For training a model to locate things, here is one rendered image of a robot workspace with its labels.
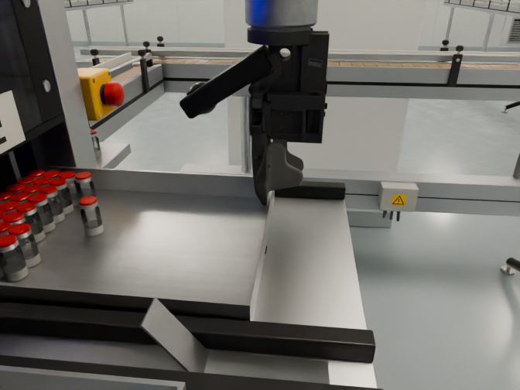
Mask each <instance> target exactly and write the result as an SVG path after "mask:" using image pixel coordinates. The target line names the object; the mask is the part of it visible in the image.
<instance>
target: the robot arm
mask: <svg viewBox="0 0 520 390"><path fill-rule="evenodd" d="M317 11H318V0H245V23H246V24H247V25H249V26H251V27H249V28H247V37H248V42H249V43H253V44H258V45H263V46H261V47H259V48H258V49H257V50H255V51H254V52H252V53H250V54H248V55H247V56H246V57H244V58H243V59H241V60H239V61H238V62H237V63H235V64H233V65H232V66H230V67H229V68H227V69H226V70H224V71H222V72H221V73H219V74H218V75H217V76H215V77H213V78H212V79H210V80H209V81H207V82H206V83H204V82H199V83H196V84H194V85H192V86H191V87H190V88H189V90H188V91H187V93H186V97H184V98H183V99H182V100H181V101H180V107H181V108H182V109H183V111H184V112H185V114H186V116H187V117H188V118H195V117H196V116H198V115H205V114H208V113H210V112H212V111H213V110H214V109H215V108H216V106H217V103H219V102H221V101H223V100H224V99H225V98H227V97H229V96H231V95H232V94H233V93H235V92H237V91H239V90H240V89H242V88H243V87H245V86H247V85H248V84H251V85H250V86H249V88H248V92H249V93H250V95H251V97H250V102H249V132H250V136H251V159H252V172H253V180H254V186H255V194H256V195H257V197H258V198H259V200H260V201H261V203H262V205H264V206H266V204H267V199H268V195H269V192H270V191H273V190H281V189H285V188H290V187H294V186H298V185H300V184H301V183H302V182H303V172H302V171H303V167H304V165H303V161H302V160H301V158H299V157H297V156H294V155H293V154H291V153H290V152H289V151H288V149H287V142H301V143H320V144H322V138H323V119H324V117H325V114H326V112H325V111H324V109H327V103H325V100H326V96H325V95H326V94H327V79H326V77H327V58H328V49H329V38H330V34H329V33H328V31H314V30H313V28H311V26H315V25H316V23H317ZM267 46H268V47H267ZM281 49H288V50H289V52H290V55H289V56H283V55H282V54H281V53H280V50H281ZM272 68H273V69H272ZM271 139H273V141H272V142H271Z"/></svg>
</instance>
